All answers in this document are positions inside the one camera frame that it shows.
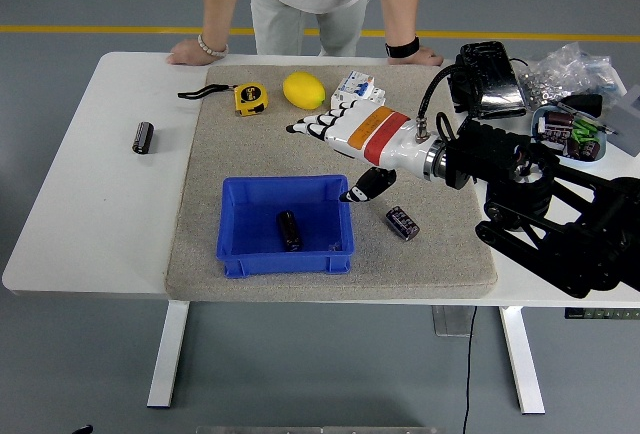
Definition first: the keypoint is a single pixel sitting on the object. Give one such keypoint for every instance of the grey metal bracket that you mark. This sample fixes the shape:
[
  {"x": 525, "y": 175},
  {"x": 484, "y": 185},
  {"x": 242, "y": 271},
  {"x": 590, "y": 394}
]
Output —
[{"x": 450, "y": 321}]

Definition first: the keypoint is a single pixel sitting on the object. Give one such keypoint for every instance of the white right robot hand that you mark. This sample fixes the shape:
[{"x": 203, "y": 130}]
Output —
[{"x": 380, "y": 136}]

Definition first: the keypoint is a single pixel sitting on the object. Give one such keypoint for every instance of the white table leg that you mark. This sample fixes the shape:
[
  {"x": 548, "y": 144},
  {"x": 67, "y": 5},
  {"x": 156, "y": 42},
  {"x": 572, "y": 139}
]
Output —
[
  {"x": 522, "y": 359},
  {"x": 167, "y": 354}
]

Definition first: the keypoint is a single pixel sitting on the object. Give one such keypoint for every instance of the yellow lemon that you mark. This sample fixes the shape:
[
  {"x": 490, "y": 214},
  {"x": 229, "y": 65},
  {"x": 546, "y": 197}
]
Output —
[{"x": 303, "y": 91}]

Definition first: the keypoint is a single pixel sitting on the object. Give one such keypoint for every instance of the small brown capacitor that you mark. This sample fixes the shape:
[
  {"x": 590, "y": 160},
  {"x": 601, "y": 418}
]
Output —
[{"x": 559, "y": 118}]

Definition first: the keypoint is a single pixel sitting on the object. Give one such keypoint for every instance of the brown cylindrical battery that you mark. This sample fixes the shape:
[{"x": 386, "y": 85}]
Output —
[{"x": 289, "y": 230}]

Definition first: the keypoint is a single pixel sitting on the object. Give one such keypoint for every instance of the white circuit breaker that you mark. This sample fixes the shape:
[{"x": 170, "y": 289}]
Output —
[{"x": 357, "y": 86}]

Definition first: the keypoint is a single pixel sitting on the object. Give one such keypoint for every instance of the blue plastic box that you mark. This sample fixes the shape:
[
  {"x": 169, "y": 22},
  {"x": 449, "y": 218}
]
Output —
[{"x": 250, "y": 234}]

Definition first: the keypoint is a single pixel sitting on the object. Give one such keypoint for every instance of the light blue tray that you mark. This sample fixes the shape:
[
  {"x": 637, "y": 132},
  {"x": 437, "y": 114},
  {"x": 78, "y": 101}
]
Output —
[{"x": 537, "y": 126}]

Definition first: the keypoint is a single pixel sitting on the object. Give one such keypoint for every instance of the person's right hand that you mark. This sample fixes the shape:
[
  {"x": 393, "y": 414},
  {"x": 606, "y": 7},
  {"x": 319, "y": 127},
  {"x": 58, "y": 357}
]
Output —
[{"x": 187, "y": 52}]

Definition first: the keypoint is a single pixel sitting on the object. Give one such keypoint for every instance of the table control panel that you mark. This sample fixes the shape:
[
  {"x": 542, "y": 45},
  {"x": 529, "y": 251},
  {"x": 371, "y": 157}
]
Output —
[{"x": 600, "y": 313}]

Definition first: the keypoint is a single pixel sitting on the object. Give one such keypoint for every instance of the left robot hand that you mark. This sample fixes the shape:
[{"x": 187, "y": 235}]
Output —
[{"x": 84, "y": 429}]

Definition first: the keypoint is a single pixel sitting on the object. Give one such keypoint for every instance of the black glossy device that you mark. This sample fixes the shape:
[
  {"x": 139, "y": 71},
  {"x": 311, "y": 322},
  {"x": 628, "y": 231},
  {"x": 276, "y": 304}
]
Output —
[{"x": 492, "y": 79}]

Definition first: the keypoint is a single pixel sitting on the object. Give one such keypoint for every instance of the clear plastic bag of parts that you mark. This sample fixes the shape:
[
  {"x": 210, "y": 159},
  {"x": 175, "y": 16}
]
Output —
[{"x": 570, "y": 71}]

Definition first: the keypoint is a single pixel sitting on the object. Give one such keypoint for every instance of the thin metal pen tool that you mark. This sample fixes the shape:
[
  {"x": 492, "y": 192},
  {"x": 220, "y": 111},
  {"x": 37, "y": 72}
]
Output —
[{"x": 602, "y": 127}]

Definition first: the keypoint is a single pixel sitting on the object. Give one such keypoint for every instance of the yellow tape measure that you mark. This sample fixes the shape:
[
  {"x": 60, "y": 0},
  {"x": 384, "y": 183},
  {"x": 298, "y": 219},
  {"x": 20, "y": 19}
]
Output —
[{"x": 250, "y": 99}]

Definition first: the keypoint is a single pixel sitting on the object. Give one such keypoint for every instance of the green plastic clips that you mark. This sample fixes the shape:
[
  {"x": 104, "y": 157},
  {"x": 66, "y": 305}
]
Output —
[{"x": 584, "y": 130}]

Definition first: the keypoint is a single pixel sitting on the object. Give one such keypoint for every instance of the grey box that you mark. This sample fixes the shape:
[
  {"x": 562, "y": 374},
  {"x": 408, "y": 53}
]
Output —
[{"x": 625, "y": 121}]

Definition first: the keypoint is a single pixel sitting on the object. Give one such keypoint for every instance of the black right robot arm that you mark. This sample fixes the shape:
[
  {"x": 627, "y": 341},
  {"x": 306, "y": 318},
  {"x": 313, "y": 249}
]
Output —
[{"x": 550, "y": 204}]

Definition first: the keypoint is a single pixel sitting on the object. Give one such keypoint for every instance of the black wristwatch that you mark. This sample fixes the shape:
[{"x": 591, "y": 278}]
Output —
[{"x": 402, "y": 47}]

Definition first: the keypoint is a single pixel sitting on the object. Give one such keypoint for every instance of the person's left hand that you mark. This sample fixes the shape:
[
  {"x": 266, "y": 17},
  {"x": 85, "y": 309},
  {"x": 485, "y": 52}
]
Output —
[{"x": 425, "y": 56}]

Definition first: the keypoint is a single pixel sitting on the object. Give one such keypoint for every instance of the black cylindrical battery gold stripe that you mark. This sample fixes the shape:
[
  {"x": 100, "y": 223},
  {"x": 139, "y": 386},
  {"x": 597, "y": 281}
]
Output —
[{"x": 142, "y": 138}]

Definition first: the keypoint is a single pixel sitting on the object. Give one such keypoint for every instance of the grey-brown mat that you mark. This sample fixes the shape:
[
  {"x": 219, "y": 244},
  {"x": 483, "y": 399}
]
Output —
[{"x": 250, "y": 154}]

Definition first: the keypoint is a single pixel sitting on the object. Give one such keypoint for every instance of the maroon capacitor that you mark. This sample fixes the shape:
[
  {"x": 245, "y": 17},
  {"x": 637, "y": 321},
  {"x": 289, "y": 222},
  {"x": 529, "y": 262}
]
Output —
[{"x": 589, "y": 150}]

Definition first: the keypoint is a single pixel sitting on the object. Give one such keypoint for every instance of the black wedge-shaped object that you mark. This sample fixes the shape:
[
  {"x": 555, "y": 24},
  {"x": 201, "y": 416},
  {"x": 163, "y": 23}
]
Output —
[{"x": 582, "y": 102}]

